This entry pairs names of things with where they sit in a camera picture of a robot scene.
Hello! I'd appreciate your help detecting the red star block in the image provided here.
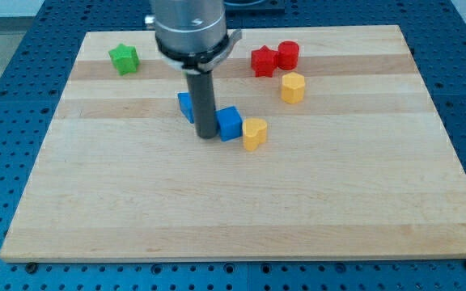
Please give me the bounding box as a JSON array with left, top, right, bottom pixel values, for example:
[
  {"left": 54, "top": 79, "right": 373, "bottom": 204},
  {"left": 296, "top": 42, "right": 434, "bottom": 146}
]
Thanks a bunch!
[{"left": 251, "top": 45, "right": 278, "bottom": 78}]

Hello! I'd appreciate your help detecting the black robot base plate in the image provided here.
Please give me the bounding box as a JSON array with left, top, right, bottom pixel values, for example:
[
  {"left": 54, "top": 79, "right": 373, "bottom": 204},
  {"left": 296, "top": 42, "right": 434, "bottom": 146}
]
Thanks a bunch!
[{"left": 224, "top": 0, "right": 286, "bottom": 15}]

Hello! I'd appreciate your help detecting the yellow heart block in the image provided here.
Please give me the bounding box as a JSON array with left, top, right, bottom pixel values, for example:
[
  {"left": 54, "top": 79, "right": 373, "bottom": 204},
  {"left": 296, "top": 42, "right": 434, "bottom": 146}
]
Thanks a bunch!
[{"left": 242, "top": 118, "right": 268, "bottom": 151}]

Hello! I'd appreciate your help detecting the blue triangle block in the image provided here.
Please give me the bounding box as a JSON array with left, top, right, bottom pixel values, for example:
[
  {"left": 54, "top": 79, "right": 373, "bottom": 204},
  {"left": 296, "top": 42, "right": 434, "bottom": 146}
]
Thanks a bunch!
[{"left": 177, "top": 92, "right": 194, "bottom": 124}]

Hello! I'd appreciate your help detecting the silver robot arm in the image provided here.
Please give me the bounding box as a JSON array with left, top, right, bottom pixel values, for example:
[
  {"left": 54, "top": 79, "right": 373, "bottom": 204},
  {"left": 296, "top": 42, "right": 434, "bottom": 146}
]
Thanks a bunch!
[{"left": 148, "top": 0, "right": 242, "bottom": 139}]

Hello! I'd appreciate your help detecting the green star block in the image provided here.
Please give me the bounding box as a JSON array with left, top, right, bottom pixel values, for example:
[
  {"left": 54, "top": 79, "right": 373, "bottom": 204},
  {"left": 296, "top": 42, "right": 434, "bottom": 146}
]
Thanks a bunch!
[{"left": 108, "top": 44, "right": 139, "bottom": 75}]

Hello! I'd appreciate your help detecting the red cylinder block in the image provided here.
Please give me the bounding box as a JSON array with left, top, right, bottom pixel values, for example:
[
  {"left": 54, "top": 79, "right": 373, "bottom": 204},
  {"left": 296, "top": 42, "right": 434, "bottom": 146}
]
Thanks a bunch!
[{"left": 277, "top": 40, "right": 299, "bottom": 70}]

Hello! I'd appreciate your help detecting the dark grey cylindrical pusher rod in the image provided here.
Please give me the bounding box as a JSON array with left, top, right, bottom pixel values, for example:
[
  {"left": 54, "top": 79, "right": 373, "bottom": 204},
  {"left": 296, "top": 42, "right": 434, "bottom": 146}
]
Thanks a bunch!
[{"left": 185, "top": 71, "right": 218, "bottom": 139}]

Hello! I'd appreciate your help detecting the blue cube block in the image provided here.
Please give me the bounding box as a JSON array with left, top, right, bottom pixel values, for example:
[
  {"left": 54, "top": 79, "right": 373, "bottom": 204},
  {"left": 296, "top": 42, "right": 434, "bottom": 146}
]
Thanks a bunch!
[{"left": 216, "top": 106, "right": 243, "bottom": 141}]

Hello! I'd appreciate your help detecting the yellow hexagon block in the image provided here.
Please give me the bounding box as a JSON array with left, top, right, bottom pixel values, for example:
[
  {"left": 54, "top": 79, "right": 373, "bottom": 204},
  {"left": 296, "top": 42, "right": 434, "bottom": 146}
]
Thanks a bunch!
[{"left": 281, "top": 72, "right": 306, "bottom": 104}]

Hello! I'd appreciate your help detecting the light wooden board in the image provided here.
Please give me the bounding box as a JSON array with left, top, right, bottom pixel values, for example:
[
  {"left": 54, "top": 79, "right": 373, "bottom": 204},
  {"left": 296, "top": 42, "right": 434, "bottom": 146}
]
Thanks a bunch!
[{"left": 0, "top": 25, "right": 466, "bottom": 263}]

